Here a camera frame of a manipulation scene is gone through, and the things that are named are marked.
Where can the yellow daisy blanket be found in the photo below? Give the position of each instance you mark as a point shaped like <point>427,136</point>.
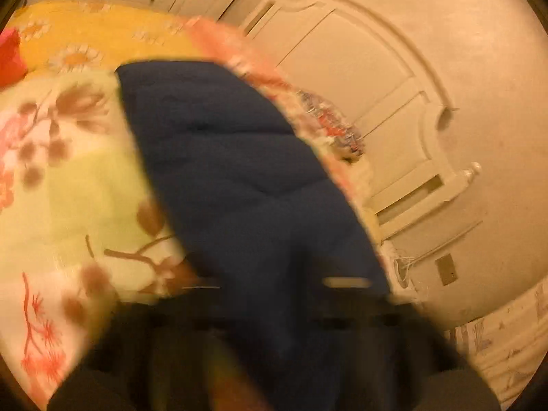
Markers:
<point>107,30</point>

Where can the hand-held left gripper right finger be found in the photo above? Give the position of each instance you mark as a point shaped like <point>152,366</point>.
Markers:
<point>406,351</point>

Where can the navy quilted jacket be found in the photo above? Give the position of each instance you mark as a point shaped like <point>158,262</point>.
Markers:
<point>231,171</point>

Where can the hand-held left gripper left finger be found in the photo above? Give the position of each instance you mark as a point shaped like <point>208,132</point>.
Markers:
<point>141,351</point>

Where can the white wooden headboard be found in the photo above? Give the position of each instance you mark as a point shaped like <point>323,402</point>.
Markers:
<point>355,64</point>

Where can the patterned curtain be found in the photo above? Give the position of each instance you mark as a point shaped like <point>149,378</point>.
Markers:
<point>509,342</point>

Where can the floral bedsheet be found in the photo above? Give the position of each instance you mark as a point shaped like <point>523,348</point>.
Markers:
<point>77,188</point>

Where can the red cloth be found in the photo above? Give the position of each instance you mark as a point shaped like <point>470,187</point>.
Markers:
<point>10,60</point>

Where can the wall switch plate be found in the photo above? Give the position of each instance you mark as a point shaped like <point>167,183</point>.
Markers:
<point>446,269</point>

